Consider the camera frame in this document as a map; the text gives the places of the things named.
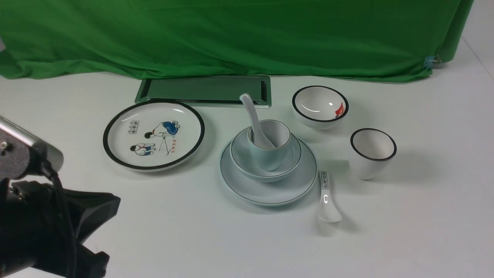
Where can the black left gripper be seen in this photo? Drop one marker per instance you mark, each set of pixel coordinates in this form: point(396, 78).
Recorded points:
point(30, 235)

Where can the pale blue bowl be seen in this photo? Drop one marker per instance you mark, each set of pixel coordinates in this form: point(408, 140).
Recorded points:
point(244, 162)

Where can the plain white ceramic spoon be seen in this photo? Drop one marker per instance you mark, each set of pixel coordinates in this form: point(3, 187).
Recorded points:
point(258, 136)

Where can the pale blue cup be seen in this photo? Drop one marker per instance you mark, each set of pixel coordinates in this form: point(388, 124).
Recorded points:
point(270, 158)

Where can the black-rimmed illustrated plate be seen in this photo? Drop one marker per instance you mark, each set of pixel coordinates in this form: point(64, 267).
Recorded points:
point(154, 136)

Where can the pale blue plain plate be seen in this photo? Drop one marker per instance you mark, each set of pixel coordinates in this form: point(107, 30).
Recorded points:
point(283, 192)

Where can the black-rimmed bowl with red print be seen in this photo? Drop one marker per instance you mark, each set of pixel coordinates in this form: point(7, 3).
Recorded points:
point(319, 107)

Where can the black-rimmed white cup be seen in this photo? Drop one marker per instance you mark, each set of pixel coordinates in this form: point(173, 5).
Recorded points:
point(371, 152)

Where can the green backdrop cloth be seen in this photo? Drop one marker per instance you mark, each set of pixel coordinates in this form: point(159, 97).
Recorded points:
point(371, 40)

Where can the blue binder clip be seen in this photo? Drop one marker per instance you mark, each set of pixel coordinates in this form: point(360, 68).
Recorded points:
point(432, 62)

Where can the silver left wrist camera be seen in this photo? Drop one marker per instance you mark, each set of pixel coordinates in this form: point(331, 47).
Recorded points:
point(24, 154)

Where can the white spoon with printed handle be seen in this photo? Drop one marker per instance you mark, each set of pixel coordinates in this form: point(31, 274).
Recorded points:
point(327, 211)

